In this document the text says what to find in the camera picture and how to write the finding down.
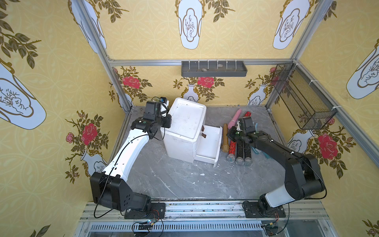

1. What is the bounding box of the pink microphone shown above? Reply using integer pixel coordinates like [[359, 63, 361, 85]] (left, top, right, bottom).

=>
[[228, 109, 242, 129]]

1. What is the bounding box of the white three-drawer cabinet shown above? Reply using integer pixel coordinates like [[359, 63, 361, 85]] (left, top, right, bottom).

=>
[[161, 98, 206, 163]]

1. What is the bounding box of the black microphone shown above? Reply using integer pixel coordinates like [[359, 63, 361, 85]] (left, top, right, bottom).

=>
[[235, 141, 244, 166], [244, 143, 253, 166]]

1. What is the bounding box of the white bottom drawer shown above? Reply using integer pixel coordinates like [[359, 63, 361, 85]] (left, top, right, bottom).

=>
[[194, 125, 223, 167]]

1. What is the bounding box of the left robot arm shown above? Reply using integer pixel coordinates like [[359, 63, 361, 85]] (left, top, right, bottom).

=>
[[90, 97, 172, 215]]

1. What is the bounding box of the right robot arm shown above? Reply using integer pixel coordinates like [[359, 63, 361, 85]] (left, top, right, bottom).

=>
[[228, 117, 327, 210]]

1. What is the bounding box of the teal gardening glove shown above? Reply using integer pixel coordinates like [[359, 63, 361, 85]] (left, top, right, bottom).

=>
[[252, 147, 271, 159]]

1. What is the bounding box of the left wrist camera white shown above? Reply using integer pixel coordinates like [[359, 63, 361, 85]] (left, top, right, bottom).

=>
[[159, 97, 169, 117]]

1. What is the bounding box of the grey wall shelf tray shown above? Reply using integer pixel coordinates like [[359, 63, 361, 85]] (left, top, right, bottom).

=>
[[181, 60, 248, 78]]

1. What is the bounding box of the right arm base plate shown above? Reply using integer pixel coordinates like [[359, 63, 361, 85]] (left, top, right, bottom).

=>
[[242, 201, 286, 219]]

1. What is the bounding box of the black wire mesh basket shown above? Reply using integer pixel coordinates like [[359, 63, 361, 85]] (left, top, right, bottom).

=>
[[271, 63, 337, 130]]

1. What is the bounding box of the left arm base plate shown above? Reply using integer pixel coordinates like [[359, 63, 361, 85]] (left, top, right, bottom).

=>
[[124, 202, 166, 220]]

